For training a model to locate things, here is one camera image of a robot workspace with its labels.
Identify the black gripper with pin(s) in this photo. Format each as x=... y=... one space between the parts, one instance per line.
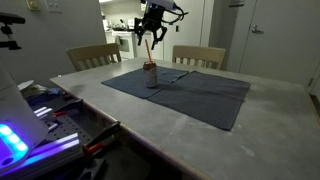
x=154 y=18

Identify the red drinking straw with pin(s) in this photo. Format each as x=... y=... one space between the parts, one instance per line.
x=148 y=51

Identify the silver red soda can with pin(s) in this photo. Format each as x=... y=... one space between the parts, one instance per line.
x=150 y=76

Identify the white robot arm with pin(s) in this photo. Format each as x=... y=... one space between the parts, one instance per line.
x=20 y=110

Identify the white oven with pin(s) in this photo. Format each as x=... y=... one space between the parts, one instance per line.
x=125 y=43

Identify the light wooden chair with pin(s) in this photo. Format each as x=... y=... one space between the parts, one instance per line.
x=200 y=53
x=93 y=51

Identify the dark blue cloth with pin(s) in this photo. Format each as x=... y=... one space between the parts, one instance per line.
x=200 y=96
x=126 y=83

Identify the small blue object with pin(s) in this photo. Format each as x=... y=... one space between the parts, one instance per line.
x=53 y=91

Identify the cream outlet plate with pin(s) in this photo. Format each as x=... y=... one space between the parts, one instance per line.
x=33 y=4

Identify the grey door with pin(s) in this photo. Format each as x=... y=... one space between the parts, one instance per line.
x=283 y=40

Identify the small black wall switch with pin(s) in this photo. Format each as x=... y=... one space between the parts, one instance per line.
x=177 y=28

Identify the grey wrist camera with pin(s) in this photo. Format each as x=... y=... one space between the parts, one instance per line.
x=161 y=2

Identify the white light switch plate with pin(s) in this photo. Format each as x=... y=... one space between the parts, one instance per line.
x=54 y=5

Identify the aluminium rail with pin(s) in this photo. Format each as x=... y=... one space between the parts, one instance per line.
x=63 y=141
x=43 y=111

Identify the black camera on mount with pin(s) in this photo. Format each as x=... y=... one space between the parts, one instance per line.
x=10 y=18

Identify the black bracket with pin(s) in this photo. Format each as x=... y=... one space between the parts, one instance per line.
x=93 y=168

